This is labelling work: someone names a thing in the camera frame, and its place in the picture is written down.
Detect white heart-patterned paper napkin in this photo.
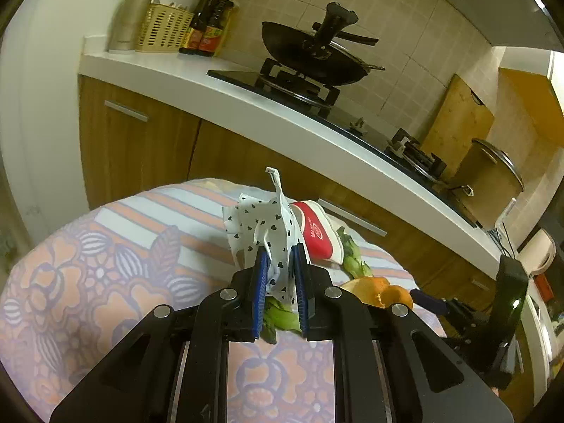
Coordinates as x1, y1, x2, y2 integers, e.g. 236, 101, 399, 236
223, 167, 303, 311

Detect brown wooden cabinet doors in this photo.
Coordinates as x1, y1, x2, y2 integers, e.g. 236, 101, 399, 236
77, 74, 526, 423

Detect green vegetable stalk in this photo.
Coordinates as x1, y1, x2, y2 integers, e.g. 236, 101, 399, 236
337, 226, 373, 279

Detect floral striped tablecloth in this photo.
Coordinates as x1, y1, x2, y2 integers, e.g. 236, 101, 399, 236
0, 177, 448, 423

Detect white electric kettle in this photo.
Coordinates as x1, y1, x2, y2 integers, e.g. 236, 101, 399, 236
517, 228, 556, 278

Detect orange peel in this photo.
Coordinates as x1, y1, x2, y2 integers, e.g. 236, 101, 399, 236
340, 277, 414, 309

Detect white power strip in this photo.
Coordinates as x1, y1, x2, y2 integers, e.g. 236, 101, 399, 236
493, 198, 517, 234

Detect silver thermos canister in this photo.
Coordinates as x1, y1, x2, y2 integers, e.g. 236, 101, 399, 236
108, 0, 152, 54

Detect beige rice cooker pot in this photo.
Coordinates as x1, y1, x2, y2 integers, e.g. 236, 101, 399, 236
449, 139, 525, 230

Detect green vegetable piece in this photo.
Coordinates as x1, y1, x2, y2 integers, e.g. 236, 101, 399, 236
261, 296, 301, 345

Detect cream plastic basket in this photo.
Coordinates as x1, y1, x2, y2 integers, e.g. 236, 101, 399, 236
136, 3, 193, 54

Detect black gas stove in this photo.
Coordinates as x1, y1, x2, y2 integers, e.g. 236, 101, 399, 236
207, 58, 480, 228

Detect dark soy sauce bottle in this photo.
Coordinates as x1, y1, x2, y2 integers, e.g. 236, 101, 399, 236
179, 0, 211, 55

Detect black wok with lid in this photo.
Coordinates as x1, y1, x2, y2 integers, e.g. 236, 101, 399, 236
262, 2, 384, 86

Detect red and white paper cup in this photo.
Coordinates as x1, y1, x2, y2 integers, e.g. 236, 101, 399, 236
290, 201, 344, 264

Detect red-label sauce bottle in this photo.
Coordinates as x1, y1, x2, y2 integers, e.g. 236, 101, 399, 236
196, 0, 235, 57

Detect wooden cutting board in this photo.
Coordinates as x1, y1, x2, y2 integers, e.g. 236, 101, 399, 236
422, 74, 494, 180

